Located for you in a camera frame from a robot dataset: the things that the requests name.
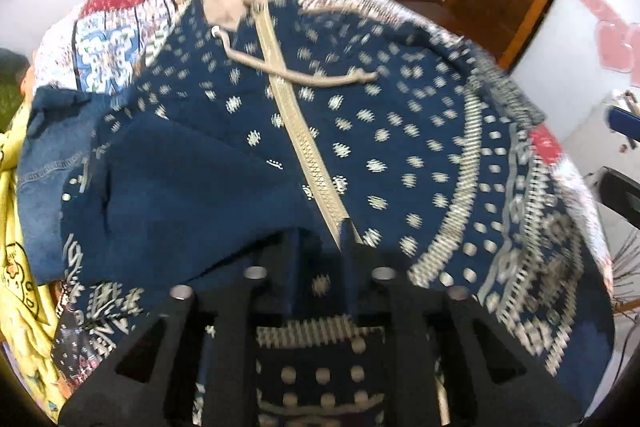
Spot navy patterned hooded jacket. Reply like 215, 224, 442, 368
53, 0, 614, 426

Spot yellow duck fleece blanket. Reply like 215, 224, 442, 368
1, 103, 65, 423

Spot blue denim jeans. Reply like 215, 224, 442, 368
16, 87, 111, 285

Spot colourful patchwork bedspread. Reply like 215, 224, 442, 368
31, 0, 615, 308

